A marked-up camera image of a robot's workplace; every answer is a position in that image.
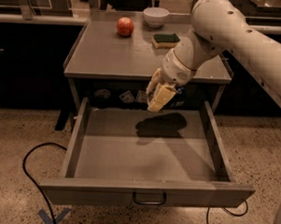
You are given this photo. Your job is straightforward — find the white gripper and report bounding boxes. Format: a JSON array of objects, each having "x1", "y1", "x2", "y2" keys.
[{"x1": 146, "y1": 48, "x2": 197, "y2": 113}]

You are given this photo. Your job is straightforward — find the blue pepsi can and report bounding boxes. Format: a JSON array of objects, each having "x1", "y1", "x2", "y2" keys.
[{"x1": 169, "y1": 87, "x2": 187, "y2": 107}]

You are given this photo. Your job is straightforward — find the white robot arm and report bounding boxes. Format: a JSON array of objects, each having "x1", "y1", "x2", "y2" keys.
[{"x1": 146, "y1": 0, "x2": 281, "y2": 112}]

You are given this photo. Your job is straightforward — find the grey cabinet with top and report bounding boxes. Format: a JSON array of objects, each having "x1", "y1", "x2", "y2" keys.
[{"x1": 61, "y1": 8, "x2": 236, "y2": 119}]

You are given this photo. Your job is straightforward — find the round grey object under top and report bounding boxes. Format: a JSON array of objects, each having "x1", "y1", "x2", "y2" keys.
[{"x1": 93, "y1": 89, "x2": 111, "y2": 103}]

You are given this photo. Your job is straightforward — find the grey open top drawer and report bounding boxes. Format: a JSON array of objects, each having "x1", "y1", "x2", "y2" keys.
[{"x1": 41, "y1": 99, "x2": 255, "y2": 208}]

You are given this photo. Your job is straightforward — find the white tag right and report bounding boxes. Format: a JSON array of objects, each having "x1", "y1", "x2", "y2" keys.
[{"x1": 135, "y1": 91, "x2": 148, "y2": 104}]

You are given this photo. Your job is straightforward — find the white tag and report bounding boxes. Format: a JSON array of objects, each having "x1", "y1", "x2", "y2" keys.
[
  {"x1": 135, "y1": 91, "x2": 148, "y2": 104},
  {"x1": 119, "y1": 91, "x2": 135, "y2": 104}
]

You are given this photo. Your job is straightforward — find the white tag left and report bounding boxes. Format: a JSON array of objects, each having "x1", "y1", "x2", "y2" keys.
[{"x1": 119, "y1": 91, "x2": 135, "y2": 104}]

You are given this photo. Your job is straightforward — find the yellow green sponge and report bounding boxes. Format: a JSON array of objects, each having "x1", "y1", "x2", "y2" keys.
[{"x1": 151, "y1": 33, "x2": 180, "y2": 49}]

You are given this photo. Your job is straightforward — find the white bowl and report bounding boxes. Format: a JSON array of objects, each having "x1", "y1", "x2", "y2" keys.
[{"x1": 143, "y1": 7, "x2": 169, "y2": 28}]

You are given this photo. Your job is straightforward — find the red apple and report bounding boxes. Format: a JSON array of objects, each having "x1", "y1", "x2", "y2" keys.
[{"x1": 116, "y1": 17, "x2": 134, "y2": 36}]

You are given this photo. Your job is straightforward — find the blue tape floor mark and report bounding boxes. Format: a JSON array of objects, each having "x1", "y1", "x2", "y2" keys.
[{"x1": 38, "y1": 208, "x2": 71, "y2": 224}]

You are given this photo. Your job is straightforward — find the black metal drawer handle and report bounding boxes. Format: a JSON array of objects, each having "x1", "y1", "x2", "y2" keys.
[{"x1": 132, "y1": 192, "x2": 168, "y2": 206}]

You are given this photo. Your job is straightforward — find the black floor cable right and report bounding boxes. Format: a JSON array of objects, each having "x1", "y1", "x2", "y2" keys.
[{"x1": 204, "y1": 198, "x2": 248, "y2": 224}]

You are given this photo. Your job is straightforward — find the black floor cable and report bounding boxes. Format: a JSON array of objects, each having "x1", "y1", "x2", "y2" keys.
[
  {"x1": 204, "y1": 198, "x2": 248, "y2": 224},
  {"x1": 19, "y1": 141, "x2": 68, "y2": 224}
]

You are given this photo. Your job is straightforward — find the black floor cable left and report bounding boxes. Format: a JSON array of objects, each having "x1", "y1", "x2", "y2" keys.
[{"x1": 19, "y1": 141, "x2": 68, "y2": 224}]

